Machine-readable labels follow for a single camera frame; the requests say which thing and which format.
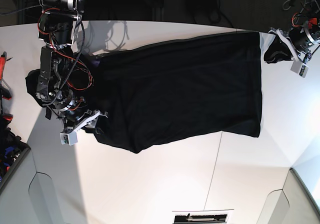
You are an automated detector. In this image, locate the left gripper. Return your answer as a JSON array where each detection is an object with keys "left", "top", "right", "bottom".
[{"left": 264, "top": 27, "right": 313, "bottom": 64}]

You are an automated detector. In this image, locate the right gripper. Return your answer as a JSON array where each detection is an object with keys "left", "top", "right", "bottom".
[{"left": 61, "top": 109, "right": 109, "bottom": 135}]

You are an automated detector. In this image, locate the black printed t-shirt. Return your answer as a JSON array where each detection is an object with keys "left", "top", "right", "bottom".
[{"left": 24, "top": 31, "right": 265, "bottom": 155}]

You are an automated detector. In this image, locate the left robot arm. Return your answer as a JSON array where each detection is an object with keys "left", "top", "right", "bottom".
[{"left": 264, "top": 0, "right": 320, "bottom": 64}]

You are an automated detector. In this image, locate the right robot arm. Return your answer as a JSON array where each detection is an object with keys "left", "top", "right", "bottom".
[{"left": 35, "top": 0, "right": 100, "bottom": 135}]

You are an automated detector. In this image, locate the black white label plate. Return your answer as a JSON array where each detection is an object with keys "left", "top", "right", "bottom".
[{"left": 172, "top": 209, "right": 234, "bottom": 224}]

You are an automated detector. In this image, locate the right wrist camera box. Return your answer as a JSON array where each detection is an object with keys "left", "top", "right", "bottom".
[{"left": 60, "top": 131, "right": 78, "bottom": 146}]

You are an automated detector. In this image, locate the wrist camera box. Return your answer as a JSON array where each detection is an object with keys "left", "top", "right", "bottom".
[
  {"left": 60, "top": 131, "right": 78, "bottom": 146},
  {"left": 290, "top": 60, "right": 309, "bottom": 78}
]

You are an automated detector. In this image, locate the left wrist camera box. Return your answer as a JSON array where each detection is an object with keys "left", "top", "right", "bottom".
[{"left": 290, "top": 60, "right": 309, "bottom": 78}]

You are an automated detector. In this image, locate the orange handled tool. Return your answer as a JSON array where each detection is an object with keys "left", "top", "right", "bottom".
[{"left": 0, "top": 51, "right": 12, "bottom": 100}]

